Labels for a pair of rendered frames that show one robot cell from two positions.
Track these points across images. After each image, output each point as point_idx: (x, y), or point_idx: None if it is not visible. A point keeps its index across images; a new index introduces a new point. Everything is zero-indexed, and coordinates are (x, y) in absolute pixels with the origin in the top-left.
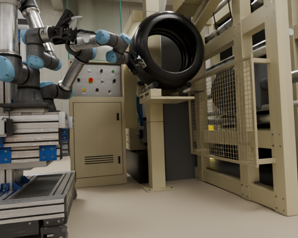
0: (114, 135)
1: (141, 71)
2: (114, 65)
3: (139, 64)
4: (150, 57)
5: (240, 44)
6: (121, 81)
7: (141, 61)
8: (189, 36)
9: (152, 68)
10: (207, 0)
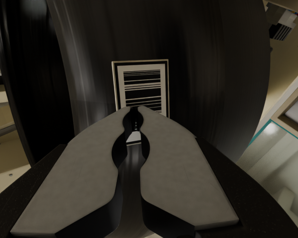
0: None
1: (219, 49)
2: None
3: (157, 126)
4: (75, 107)
5: None
6: None
7: (43, 180)
8: (67, 85)
9: (87, 14)
10: (0, 131)
